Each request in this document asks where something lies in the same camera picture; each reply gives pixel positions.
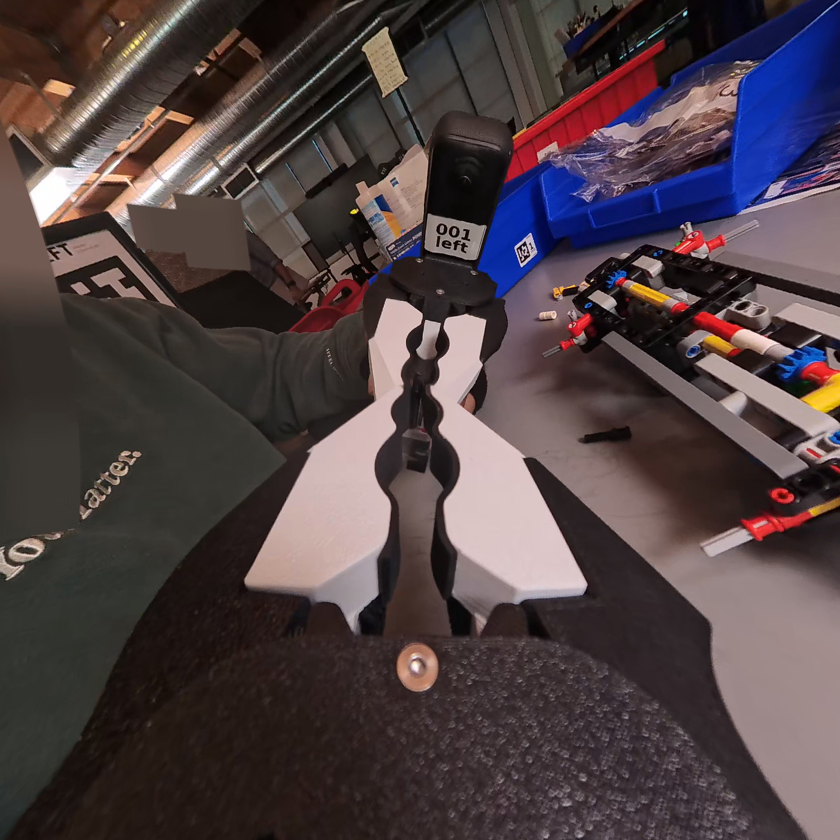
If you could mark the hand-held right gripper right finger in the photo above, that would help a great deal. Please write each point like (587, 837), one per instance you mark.
(512, 525)

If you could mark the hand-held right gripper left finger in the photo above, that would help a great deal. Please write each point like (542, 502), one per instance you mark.
(315, 525)

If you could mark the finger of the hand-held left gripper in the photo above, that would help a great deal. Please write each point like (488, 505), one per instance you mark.
(384, 341)
(469, 348)

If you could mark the grey lego connector with pin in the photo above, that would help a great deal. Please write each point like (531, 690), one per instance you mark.
(417, 449)

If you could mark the person's left forearm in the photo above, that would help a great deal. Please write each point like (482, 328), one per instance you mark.
(197, 354)

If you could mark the small yellow lego piece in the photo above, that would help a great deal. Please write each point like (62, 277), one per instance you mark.
(563, 291)

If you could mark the black lego pin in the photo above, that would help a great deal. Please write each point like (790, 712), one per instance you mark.
(607, 434)

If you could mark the lego car chassis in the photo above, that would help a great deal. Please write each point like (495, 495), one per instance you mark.
(709, 275)

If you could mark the plastic bags of lego parts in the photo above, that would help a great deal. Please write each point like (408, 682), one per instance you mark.
(656, 131)

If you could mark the lego instruction booklet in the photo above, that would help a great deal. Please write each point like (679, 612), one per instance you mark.
(810, 170)

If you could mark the person's left hand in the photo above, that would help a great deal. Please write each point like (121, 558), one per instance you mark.
(468, 403)

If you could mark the red plastic object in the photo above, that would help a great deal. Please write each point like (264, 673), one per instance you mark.
(328, 308)

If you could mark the wipes canister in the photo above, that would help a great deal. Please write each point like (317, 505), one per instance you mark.
(377, 223)

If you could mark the blue bin with square tag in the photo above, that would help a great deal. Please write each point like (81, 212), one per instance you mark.
(518, 223)

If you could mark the white cardboard box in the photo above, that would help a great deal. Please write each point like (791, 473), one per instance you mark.
(412, 190)

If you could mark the red plastic bin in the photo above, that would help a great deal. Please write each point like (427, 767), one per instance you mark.
(577, 118)

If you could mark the blue bin with plastic bags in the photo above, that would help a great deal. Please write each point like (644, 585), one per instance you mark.
(656, 203)

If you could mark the paper notice on pole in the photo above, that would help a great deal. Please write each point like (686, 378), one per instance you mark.
(386, 60)

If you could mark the black and white sign board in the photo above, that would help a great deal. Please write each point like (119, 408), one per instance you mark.
(98, 262)

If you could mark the silver ventilation duct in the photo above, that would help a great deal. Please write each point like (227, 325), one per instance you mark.
(131, 72)
(262, 111)

